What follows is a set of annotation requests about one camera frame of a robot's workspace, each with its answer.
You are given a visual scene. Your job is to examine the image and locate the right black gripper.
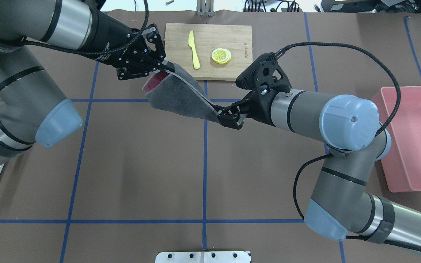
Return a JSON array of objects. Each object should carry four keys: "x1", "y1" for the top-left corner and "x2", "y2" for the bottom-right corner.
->
[{"x1": 216, "y1": 88, "x2": 291, "y2": 130}]

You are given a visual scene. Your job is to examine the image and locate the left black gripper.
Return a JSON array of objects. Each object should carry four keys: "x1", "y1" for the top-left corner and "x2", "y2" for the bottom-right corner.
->
[{"x1": 92, "y1": 11, "x2": 176, "y2": 80}]

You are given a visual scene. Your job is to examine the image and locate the grey and pink cloth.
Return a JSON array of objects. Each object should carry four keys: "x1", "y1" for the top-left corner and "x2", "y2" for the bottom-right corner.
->
[{"x1": 143, "y1": 64, "x2": 219, "y2": 123}]

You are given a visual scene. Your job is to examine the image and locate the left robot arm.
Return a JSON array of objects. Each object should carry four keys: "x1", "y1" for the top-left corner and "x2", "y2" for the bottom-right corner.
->
[{"x1": 0, "y1": 0, "x2": 175, "y2": 165}]

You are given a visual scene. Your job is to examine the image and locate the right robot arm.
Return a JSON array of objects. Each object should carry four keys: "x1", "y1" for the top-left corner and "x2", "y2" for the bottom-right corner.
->
[{"x1": 216, "y1": 87, "x2": 421, "y2": 256}]

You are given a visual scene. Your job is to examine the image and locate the yellow plastic knife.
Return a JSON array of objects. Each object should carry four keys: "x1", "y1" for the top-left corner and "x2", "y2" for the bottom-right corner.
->
[{"x1": 187, "y1": 30, "x2": 201, "y2": 70}]

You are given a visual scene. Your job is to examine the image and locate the lemon slices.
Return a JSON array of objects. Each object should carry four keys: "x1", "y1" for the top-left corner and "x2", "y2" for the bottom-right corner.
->
[{"x1": 211, "y1": 48, "x2": 232, "y2": 64}]

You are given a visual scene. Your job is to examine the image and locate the bamboo cutting board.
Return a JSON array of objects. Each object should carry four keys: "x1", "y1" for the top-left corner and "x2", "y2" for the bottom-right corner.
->
[{"x1": 164, "y1": 22, "x2": 253, "y2": 81}]

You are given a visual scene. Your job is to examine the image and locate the pink plastic bin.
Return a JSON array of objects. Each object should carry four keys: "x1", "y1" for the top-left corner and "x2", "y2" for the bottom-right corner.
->
[{"x1": 381, "y1": 86, "x2": 421, "y2": 193}]

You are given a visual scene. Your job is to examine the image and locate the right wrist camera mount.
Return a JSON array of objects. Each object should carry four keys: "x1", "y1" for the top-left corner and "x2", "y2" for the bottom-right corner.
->
[{"x1": 235, "y1": 52, "x2": 291, "y2": 94}]

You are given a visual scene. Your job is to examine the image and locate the aluminium frame post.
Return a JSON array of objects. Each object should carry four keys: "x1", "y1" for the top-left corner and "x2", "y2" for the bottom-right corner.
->
[{"x1": 196, "y1": 0, "x2": 215, "y2": 17}]

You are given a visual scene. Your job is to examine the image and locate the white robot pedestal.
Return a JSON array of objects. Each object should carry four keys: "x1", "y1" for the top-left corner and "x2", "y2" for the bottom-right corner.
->
[{"x1": 155, "y1": 251, "x2": 252, "y2": 263}]

